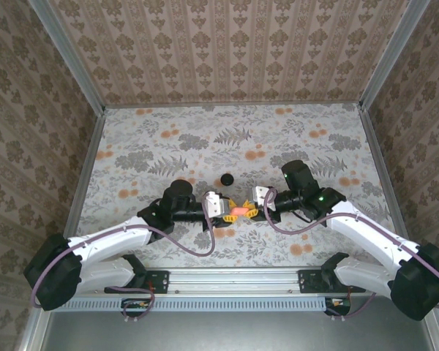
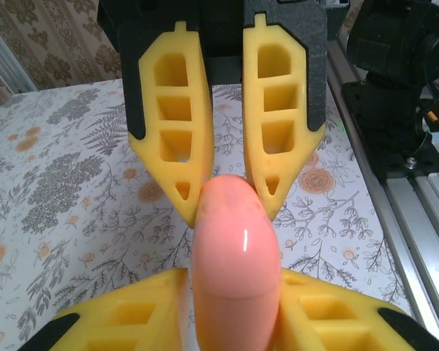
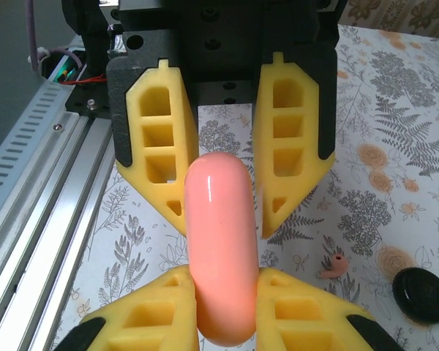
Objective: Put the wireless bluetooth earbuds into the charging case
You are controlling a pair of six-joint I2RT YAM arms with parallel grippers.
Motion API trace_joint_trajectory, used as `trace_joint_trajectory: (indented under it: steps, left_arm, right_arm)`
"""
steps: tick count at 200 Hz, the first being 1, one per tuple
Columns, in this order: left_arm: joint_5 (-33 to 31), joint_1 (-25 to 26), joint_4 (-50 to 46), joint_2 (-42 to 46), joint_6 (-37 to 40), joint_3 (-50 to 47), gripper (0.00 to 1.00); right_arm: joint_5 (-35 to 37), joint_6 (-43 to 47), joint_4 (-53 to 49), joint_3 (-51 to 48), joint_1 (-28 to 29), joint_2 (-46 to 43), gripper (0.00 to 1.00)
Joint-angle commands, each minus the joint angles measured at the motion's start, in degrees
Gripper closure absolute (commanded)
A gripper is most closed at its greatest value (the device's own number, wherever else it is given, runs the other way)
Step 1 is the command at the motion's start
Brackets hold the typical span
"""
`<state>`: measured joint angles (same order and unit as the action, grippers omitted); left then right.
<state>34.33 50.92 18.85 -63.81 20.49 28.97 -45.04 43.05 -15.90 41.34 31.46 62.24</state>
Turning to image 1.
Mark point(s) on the grey metal panel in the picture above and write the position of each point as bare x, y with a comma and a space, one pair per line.
234, 332

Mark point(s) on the round black earbud charging case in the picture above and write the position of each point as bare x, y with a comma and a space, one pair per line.
227, 179

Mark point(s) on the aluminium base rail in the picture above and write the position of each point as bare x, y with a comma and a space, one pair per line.
234, 281

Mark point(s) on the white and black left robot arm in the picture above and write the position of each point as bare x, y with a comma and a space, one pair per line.
106, 237

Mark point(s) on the black connector board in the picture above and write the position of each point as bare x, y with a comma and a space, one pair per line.
338, 305
135, 305

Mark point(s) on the pink earbud charging case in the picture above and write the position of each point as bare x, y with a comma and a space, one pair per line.
239, 211

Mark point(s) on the aluminium frame post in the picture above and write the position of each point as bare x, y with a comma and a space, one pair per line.
69, 55
391, 55

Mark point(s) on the aluminium table back rail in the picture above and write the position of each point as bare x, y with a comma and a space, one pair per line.
234, 105

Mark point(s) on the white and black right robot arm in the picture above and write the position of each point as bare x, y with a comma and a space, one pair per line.
373, 230

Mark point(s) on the aluminium table side rail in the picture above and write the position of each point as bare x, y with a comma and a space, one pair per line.
386, 172
86, 172

